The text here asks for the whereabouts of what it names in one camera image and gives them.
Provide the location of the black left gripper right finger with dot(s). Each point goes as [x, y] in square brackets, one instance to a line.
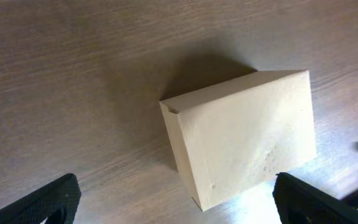
[299, 202]

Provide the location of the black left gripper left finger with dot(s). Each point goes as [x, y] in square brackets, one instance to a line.
[56, 202]

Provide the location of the brown cardboard box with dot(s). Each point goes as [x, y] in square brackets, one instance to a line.
[231, 136]

